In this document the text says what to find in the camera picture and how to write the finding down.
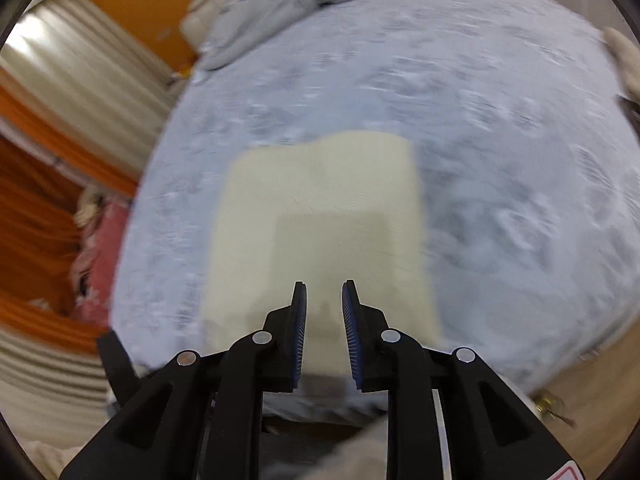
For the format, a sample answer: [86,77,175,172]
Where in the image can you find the gold metal object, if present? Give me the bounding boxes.
[535,395,576,428]

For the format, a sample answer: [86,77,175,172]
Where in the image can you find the butterfly print bed sheet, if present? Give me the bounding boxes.
[107,0,640,421]

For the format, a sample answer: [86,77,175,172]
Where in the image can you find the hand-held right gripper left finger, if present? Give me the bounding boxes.
[59,281,308,480]

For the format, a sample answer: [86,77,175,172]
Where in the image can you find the pile of beige clothes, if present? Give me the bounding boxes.
[75,185,108,233]

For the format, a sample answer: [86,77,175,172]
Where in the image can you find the cream cloth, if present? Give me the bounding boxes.
[602,27,640,101]

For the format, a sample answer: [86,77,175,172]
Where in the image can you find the cream knit cardigan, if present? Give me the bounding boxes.
[200,130,443,393]

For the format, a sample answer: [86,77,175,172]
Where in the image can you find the grey pants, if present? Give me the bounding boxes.
[260,415,391,480]

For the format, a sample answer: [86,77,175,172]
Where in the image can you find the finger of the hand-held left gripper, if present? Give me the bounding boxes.
[96,330,146,403]

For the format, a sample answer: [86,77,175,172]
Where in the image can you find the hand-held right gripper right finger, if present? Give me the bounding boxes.
[341,280,586,480]

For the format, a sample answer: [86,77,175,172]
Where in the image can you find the orange curtain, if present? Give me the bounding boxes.
[0,75,141,341]

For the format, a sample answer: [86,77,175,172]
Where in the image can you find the pink blanket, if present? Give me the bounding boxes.
[67,200,133,331]

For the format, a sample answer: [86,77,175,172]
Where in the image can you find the grey duvet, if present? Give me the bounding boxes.
[197,0,481,71]

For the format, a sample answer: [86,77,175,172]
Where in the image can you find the cream pleated curtain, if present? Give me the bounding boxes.
[0,330,121,441]
[0,0,176,181]

